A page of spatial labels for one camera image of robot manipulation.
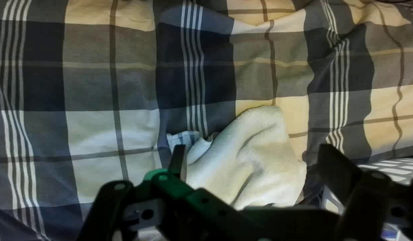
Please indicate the white towel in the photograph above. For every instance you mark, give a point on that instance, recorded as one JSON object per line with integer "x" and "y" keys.
{"x": 254, "y": 155}

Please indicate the plaid bedspread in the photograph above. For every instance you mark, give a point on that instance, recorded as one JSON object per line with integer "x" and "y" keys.
{"x": 103, "y": 88}

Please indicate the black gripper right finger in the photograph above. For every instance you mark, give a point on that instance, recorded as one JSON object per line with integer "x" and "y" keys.
{"x": 371, "y": 200}

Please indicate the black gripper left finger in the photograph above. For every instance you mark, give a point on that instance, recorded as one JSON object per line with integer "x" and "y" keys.
{"x": 170, "y": 209}

